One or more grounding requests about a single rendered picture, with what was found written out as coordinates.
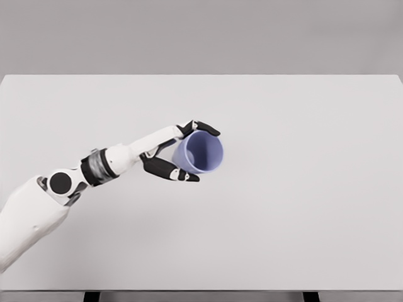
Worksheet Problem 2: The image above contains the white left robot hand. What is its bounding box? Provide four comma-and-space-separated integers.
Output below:
127, 119, 221, 184

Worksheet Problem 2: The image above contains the blue plastic cup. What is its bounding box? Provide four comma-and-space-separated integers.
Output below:
171, 130, 224, 174

